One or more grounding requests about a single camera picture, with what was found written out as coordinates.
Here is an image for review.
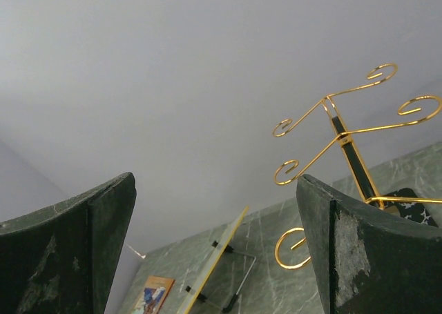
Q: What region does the yellow framed whiteboard tablet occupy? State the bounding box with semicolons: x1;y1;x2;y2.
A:
177;206;257;314

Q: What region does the orange picture book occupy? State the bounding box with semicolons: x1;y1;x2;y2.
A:
131;275;175;314

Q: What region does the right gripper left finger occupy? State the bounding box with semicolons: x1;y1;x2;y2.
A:
1;173;137;313

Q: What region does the gold black wine glass rack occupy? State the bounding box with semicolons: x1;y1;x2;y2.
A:
271;63;442;270

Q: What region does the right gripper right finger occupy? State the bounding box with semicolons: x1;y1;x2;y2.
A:
296;175;441;313

